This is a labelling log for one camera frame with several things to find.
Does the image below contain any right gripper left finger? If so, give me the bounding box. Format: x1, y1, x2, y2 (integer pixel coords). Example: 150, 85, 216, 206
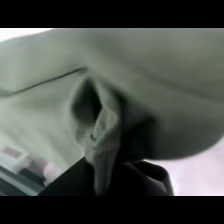
37, 155, 98, 197

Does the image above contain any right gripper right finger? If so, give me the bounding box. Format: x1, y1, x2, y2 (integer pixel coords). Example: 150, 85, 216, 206
114, 159, 175, 197

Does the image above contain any olive green shirt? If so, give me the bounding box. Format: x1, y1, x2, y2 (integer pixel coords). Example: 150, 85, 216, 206
0, 27, 224, 197

